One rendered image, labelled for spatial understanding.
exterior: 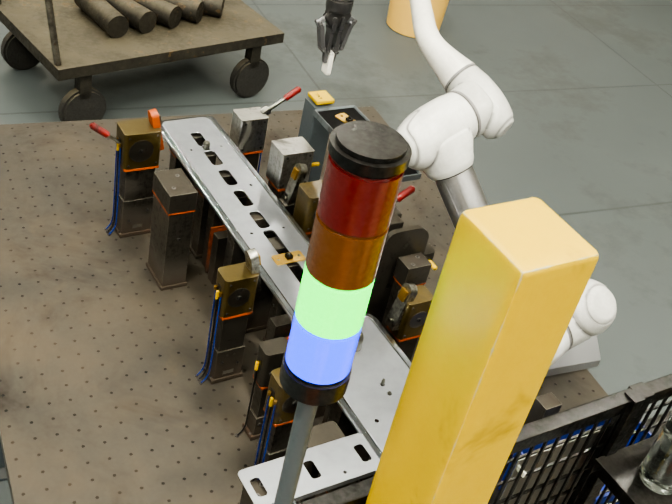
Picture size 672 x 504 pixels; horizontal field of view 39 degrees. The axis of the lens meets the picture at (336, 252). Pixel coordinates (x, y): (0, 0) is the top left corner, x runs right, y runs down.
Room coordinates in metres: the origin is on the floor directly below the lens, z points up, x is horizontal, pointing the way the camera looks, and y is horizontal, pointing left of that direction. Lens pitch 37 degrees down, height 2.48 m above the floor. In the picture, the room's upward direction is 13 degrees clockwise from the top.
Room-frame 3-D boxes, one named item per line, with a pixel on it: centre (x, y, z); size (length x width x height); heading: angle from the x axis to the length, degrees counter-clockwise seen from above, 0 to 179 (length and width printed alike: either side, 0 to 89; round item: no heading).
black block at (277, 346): (1.58, 0.10, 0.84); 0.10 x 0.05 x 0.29; 128
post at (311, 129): (2.50, 0.15, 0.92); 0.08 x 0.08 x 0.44; 38
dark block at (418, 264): (1.86, -0.19, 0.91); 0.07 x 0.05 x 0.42; 128
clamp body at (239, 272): (1.74, 0.23, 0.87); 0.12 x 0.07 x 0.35; 128
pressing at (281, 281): (1.92, 0.13, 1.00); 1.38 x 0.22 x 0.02; 38
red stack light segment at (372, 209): (0.71, -0.01, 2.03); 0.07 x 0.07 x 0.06
